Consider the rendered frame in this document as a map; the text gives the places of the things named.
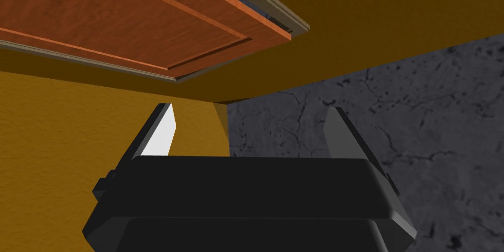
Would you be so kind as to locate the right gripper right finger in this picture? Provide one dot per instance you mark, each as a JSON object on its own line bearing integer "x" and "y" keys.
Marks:
{"x": 341, "y": 138}

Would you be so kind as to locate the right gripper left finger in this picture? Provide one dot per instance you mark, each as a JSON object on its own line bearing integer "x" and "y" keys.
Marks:
{"x": 159, "y": 138}

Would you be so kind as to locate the reddish brown wooden door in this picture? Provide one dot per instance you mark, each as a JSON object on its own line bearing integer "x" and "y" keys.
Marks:
{"x": 130, "y": 15}

